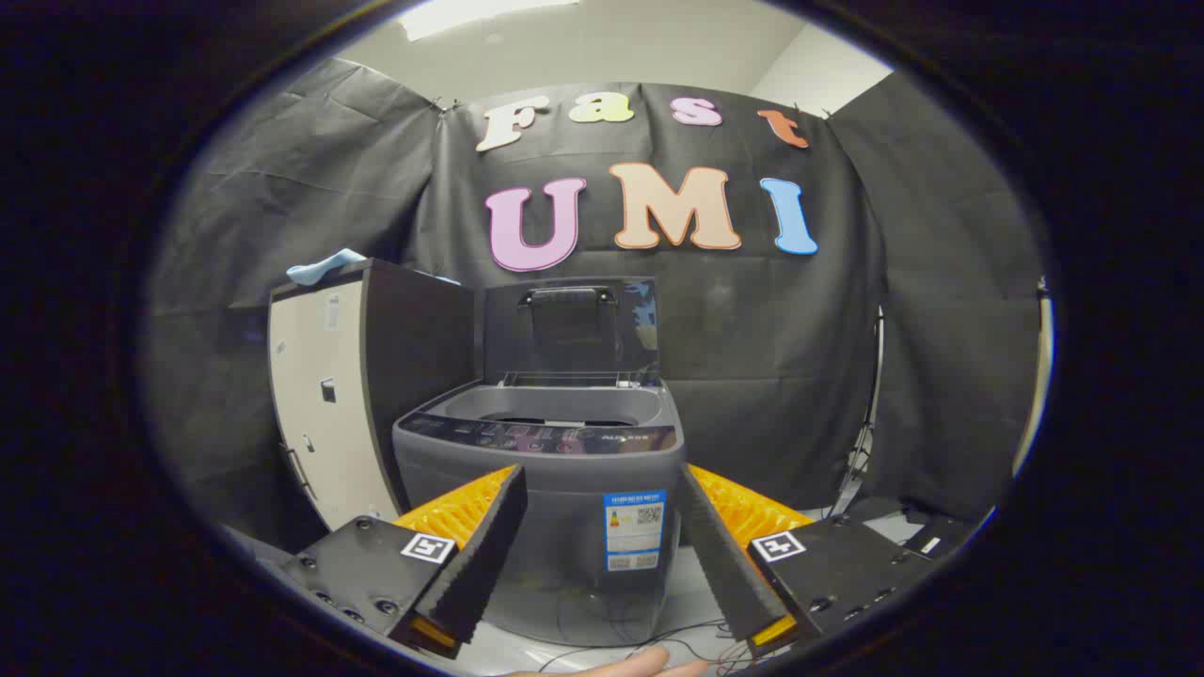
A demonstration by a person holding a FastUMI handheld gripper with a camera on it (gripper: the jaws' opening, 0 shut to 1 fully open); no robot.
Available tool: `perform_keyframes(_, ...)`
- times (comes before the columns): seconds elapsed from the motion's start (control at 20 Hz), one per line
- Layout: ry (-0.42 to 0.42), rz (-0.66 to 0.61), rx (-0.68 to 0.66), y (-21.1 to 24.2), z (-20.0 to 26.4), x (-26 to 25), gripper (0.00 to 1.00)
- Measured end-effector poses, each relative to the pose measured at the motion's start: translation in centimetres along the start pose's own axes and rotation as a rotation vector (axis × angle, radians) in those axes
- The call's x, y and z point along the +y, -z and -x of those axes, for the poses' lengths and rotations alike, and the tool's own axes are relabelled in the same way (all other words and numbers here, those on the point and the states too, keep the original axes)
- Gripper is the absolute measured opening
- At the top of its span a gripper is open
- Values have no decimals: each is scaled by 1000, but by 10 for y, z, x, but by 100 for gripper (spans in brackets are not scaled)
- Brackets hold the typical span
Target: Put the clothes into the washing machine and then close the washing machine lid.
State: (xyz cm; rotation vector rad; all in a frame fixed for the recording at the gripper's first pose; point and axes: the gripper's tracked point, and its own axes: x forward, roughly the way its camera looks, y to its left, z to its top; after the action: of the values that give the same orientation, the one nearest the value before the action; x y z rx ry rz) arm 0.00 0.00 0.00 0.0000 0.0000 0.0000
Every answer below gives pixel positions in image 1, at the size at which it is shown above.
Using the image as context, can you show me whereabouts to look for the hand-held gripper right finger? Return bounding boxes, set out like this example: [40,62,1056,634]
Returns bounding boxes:
[679,463,934,659]

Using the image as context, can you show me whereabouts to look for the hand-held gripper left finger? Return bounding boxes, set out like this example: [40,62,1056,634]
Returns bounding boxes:
[282,463,530,659]

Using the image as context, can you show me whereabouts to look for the grey washing machine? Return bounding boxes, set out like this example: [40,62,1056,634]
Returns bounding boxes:
[392,381,686,648]

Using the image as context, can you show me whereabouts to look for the dark washing machine lid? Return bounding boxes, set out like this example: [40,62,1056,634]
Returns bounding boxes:
[483,276,661,388]

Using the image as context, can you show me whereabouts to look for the light blue shirt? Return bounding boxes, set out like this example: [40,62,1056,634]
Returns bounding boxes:
[286,248,462,287]

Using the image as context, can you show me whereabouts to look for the metal backdrop stand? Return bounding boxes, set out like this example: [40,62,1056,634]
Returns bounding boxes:
[828,306,887,518]

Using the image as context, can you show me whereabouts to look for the black flat case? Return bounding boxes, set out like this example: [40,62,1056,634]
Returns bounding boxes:
[847,496,984,560]

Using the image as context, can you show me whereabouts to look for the white cabinet with dark side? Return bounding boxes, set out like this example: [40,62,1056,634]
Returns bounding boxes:
[267,259,477,532]

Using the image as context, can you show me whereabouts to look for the black backdrop cloth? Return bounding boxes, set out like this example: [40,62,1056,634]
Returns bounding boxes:
[141,56,1050,556]

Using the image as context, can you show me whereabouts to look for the white rounded device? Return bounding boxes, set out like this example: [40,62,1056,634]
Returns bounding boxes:
[1014,277,1056,476]

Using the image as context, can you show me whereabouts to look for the thin floor cables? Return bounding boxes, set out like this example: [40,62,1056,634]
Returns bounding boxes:
[536,616,753,673]

